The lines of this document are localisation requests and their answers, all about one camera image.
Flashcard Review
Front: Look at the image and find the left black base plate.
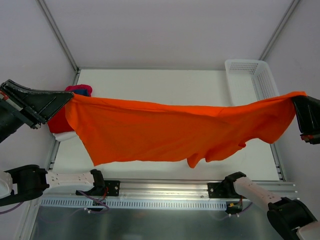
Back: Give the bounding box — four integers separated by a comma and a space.
74, 179, 121, 198

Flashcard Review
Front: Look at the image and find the pink folded t shirt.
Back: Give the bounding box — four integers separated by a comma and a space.
65, 84, 93, 95

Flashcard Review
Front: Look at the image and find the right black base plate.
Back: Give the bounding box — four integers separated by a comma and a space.
207, 182, 241, 199

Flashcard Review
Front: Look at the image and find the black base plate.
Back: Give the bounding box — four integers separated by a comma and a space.
74, 179, 121, 198
207, 182, 241, 199

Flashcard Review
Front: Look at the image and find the blue folded t shirt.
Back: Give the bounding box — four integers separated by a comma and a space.
73, 89, 91, 97

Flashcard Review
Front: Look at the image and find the white slotted cable duct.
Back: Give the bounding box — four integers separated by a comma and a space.
40, 197, 227, 211

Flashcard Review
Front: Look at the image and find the white folded t shirt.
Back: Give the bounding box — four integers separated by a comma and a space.
53, 131, 78, 142

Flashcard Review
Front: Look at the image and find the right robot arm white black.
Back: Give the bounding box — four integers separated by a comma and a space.
215, 96, 320, 240

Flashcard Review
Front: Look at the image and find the red folded t shirt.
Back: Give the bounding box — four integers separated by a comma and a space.
47, 110, 73, 134

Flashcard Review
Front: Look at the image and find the white plastic basket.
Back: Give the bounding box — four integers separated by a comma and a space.
224, 59, 280, 106

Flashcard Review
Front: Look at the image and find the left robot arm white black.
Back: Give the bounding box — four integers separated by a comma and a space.
0, 79, 107, 207

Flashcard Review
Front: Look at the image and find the orange t shirt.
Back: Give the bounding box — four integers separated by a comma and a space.
65, 91, 306, 168

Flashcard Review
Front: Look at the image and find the aluminium mounting rail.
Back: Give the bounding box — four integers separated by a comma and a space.
39, 177, 300, 202

